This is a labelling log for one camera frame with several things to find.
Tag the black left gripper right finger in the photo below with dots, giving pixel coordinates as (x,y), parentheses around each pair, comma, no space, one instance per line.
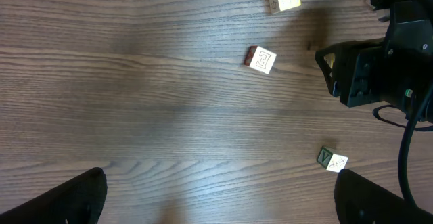
(361,201)

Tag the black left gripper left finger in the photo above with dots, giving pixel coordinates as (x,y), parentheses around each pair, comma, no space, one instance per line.
(79,200)

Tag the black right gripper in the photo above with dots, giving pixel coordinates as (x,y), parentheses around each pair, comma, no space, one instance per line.
(356,78)

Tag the wooden block with E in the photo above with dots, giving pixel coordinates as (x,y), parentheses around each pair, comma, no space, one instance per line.
(260,59)

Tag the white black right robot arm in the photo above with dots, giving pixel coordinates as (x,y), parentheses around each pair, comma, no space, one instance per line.
(396,68)

